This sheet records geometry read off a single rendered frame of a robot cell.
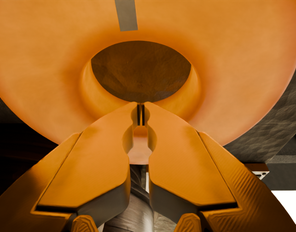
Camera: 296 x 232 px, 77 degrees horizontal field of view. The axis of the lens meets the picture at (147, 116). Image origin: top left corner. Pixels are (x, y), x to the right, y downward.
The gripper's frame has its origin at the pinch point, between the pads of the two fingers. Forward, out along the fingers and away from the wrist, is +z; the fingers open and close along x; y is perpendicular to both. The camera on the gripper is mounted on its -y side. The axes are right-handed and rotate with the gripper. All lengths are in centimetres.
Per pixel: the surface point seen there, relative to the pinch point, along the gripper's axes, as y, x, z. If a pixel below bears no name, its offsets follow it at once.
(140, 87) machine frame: 1.0, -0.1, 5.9
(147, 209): 23.8, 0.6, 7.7
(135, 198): 19.8, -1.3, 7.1
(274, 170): 570, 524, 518
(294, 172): 574, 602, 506
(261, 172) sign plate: 24.6, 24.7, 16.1
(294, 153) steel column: 340, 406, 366
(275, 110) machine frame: 4.2, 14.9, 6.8
